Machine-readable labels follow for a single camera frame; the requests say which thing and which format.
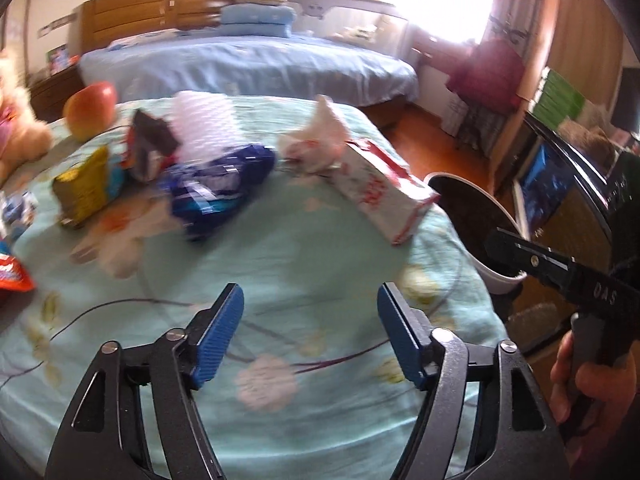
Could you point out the folded blue blanket stack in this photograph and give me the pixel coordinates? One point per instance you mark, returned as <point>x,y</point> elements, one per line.
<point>268,18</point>

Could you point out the light green floral bedsheet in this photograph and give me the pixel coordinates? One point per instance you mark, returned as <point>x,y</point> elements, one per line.
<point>310,388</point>

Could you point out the white plastic bag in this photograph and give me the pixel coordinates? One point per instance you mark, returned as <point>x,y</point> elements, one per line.
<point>317,146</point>

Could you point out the white bubble wrap sheet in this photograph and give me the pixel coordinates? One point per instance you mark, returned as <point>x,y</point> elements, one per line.
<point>205,126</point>

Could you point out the red black foil snack bag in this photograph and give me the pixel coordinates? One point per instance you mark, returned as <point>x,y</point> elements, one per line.
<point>151,147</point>

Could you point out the stack of green boxes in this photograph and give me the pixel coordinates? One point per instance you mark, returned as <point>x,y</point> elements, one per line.
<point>555,100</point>

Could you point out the wooden headboard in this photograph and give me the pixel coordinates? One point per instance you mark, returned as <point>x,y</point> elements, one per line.
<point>99,22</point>

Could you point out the yellow snack bag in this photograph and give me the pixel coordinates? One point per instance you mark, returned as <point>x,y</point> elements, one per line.
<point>85,188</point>

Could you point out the crumpled blue white wrapper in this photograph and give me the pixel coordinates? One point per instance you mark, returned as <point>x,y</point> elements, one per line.
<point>18,212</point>

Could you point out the white baby bed rail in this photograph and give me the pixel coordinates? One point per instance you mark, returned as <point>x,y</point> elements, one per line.
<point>370,24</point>

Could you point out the black monitor screen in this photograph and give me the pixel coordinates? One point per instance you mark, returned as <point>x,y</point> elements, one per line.
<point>626,112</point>

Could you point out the picture frame on nightstand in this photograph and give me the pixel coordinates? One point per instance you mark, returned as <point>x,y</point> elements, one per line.
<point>58,59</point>

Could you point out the black round trash bin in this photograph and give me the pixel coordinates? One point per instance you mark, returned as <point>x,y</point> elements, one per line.
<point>475,214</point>

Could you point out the red white milk carton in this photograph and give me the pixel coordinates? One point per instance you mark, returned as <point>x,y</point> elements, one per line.
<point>393,199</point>

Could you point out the orange red snack packet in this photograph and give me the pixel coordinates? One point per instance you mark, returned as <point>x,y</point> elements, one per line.
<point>13,275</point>

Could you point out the blue quilt bed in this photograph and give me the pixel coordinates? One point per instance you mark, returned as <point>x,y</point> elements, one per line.
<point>297,67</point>

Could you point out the brown plush toy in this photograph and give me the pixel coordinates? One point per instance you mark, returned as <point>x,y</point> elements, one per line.
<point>595,144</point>

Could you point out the blue plastic snack wrapper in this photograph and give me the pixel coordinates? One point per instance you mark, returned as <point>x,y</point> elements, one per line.
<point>206,195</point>

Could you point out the cream teddy bear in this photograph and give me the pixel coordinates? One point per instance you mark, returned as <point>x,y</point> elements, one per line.
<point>24,138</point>

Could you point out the dark wooden nightstand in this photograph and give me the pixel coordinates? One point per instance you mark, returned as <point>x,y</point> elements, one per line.
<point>49,96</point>

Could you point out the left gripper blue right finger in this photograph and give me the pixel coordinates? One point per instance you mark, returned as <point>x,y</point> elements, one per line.
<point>514,434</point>

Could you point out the dark red hanging jacket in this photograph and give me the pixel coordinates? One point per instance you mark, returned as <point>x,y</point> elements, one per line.
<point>489,76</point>

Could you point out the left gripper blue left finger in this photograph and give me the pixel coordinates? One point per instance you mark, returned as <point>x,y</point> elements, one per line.
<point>102,433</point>

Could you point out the person's right hand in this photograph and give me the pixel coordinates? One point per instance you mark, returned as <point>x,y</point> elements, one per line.
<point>613,390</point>

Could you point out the red yellow apple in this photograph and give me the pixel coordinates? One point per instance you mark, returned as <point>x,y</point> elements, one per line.
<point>90,111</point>

